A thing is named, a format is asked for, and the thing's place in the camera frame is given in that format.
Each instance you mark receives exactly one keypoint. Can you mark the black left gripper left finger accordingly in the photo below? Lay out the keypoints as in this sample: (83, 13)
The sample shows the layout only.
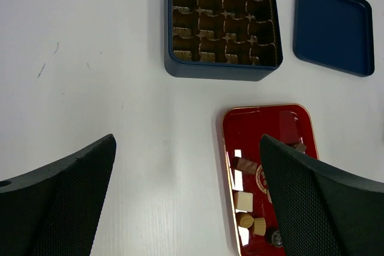
(55, 209)

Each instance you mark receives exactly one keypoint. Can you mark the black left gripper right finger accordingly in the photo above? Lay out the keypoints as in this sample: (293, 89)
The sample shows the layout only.
(321, 209)

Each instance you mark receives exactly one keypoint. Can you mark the white square chocolate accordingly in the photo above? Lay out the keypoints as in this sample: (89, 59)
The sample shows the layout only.
(243, 201)

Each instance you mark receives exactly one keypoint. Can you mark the brown striped chocolate bar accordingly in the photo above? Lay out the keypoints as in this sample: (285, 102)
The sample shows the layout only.
(245, 166)

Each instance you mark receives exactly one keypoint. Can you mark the dark round chocolate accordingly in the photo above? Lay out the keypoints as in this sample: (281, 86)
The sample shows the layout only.
(273, 237)

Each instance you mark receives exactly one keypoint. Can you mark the tan cup chocolate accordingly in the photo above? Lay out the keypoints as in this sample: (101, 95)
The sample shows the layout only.
(259, 226)

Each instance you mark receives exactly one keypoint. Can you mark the brown chocolate piece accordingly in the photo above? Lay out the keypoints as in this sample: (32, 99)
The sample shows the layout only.
(300, 147)

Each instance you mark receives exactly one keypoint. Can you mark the tan ridged chocolate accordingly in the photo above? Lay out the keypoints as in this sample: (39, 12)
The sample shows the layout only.
(244, 220)

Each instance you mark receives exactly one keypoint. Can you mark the blue chocolate tin box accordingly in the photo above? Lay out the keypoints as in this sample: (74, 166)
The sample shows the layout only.
(222, 39)

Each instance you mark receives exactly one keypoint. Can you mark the red lacquer tray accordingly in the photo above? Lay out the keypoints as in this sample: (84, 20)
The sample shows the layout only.
(242, 128)

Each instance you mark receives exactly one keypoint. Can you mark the blue tin lid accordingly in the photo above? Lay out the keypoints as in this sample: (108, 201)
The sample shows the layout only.
(336, 34)

